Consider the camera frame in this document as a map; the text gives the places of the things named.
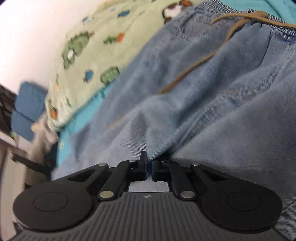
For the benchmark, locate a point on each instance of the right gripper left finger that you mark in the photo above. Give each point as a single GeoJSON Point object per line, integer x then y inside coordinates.
{"type": "Point", "coordinates": [125, 173]}

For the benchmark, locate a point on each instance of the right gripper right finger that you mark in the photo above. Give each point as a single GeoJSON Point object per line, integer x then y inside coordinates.
{"type": "Point", "coordinates": [174, 175]}

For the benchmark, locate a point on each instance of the blue denim pants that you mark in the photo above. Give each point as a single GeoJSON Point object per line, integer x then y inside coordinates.
{"type": "Point", "coordinates": [209, 86]}

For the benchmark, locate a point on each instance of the teal printed bed sheet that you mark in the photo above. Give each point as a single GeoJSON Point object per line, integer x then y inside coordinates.
{"type": "Point", "coordinates": [282, 9]}

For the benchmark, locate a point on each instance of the grey cloth on chair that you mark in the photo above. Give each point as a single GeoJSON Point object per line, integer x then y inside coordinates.
{"type": "Point", "coordinates": [43, 140]}

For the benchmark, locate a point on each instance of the white black desk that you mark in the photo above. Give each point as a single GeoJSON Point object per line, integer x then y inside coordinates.
{"type": "Point", "coordinates": [15, 177]}

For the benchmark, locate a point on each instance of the blue quilted chair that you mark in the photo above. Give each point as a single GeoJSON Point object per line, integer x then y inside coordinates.
{"type": "Point", "coordinates": [29, 106]}

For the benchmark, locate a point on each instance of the green dinosaur fleece blanket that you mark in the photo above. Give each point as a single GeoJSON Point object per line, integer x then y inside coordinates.
{"type": "Point", "coordinates": [98, 48]}

